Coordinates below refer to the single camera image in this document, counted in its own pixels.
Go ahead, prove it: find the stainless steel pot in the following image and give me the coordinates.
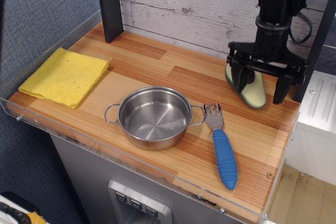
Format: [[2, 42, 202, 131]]
[[104, 86, 206, 151]]

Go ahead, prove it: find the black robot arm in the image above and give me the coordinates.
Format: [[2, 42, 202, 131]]
[[227, 0, 309, 104]]

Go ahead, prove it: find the silver dispenser button panel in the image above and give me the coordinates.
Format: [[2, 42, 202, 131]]
[[108, 179, 173, 223]]

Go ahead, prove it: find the yellow folded cloth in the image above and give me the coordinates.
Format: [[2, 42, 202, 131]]
[[18, 48, 109, 109]]

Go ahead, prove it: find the white toy sink unit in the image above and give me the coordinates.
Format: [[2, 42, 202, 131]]
[[284, 71, 335, 185]]

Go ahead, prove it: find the yellow object in corner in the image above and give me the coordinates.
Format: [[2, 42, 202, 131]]
[[26, 211, 48, 224]]

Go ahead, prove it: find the green toy avocado half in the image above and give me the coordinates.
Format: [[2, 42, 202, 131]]
[[238, 70, 267, 109]]

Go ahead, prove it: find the black braided hose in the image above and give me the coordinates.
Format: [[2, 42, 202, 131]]
[[0, 202, 29, 224]]

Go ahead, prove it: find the grey toy fridge cabinet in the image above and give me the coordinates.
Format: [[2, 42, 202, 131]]
[[51, 135, 238, 223]]

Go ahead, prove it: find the black right support post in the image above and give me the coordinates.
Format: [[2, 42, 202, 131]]
[[292, 0, 335, 102]]

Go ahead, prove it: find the blue handled metal fork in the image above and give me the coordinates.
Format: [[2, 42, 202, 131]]
[[204, 103, 238, 190]]

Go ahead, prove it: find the clear acrylic table guard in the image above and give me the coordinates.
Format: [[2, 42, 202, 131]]
[[3, 10, 299, 223]]

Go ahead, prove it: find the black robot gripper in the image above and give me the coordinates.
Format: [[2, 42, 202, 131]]
[[227, 23, 310, 104]]

